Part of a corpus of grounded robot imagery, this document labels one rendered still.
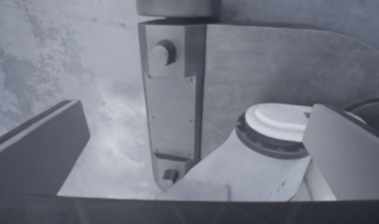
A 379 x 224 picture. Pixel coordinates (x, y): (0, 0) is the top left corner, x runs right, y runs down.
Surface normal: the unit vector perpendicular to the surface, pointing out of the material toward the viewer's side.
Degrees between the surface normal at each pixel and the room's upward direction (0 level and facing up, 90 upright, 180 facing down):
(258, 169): 90
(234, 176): 90
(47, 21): 0
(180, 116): 0
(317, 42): 0
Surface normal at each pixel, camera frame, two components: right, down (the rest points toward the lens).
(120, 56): -0.21, 0.47
